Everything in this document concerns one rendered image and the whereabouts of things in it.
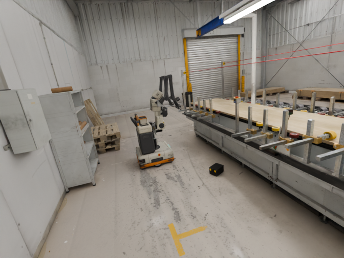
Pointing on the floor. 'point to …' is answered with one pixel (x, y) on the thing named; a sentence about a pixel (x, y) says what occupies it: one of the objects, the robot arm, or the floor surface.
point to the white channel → (252, 39)
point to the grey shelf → (70, 137)
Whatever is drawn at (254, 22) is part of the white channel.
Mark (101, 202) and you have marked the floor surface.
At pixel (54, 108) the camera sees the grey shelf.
